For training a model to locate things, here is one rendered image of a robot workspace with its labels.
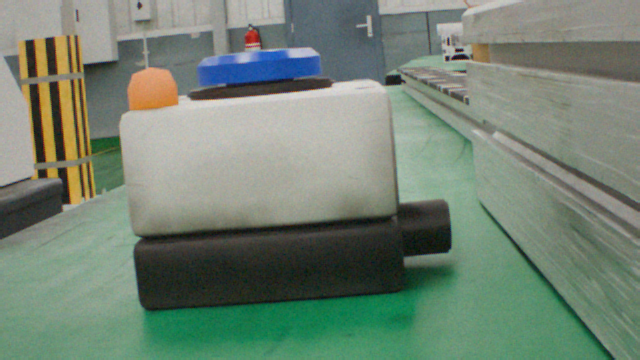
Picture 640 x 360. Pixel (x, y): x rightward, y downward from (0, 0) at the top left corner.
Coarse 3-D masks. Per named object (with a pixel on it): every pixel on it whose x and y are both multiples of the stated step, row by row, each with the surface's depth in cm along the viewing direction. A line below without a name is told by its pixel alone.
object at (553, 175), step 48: (528, 0) 29; (576, 0) 23; (624, 0) 19; (528, 48) 36; (576, 48) 29; (624, 48) 23; (480, 96) 43; (528, 96) 31; (576, 96) 24; (624, 96) 20; (480, 144) 44; (528, 144) 38; (576, 144) 25; (624, 144) 20; (480, 192) 45; (528, 192) 33; (576, 192) 27; (624, 192) 20; (528, 240) 33; (576, 240) 26; (624, 240) 21; (576, 288) 26; (624, 288) 21; (624, 336) 21
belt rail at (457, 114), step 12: (408, 84) 156; (420, 84) 121; (420, 96) 123; (432, 96) 114; (444, 96) 92; (432, 108) 107; (444, 108) 94; (456, 108) 83; (468, 108) 74; (444, 120) 94; (456, 120) 84; (468, 120) 81; (480, 120) 68; (468, 132) 76; (492, 132) 68
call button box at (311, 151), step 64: (128, 128) 31; (192, 128) 31; (256, 128) 31; (320, 128) 31; (384, 128) 31; (128, 192) 31; (192, 192) 31; (256, 192) 31; (320, 192) 31; (384, 192) 31; (192, 256) 32; (256, 256) 32; (320, 256) 31; (384, 256) 31
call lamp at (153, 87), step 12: (144, 72) 31; (156, 72) 31; (168, 72) 32; (132, 84) 32; (144, 84) 31; (156, 84) 31; (168, 84) 32; (132, 96) 32; (144, 96) 31; (156, 96) 31; (168, 96) 32; (132, 108) 32; (144, 108) 31
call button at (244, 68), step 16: (304, 48) 34; (208, 64) 34; (224, 64) 33; (240, 64) 33; (256, 64) 33; (272, 64) 33; (288, 64) 33; (304, 64) 34; (320, 64) 35; (208, 80) 34; (224, 80) 33; (240, 80) 33; (256, 80) 33; (272, 80) 34; (288, 80) 34
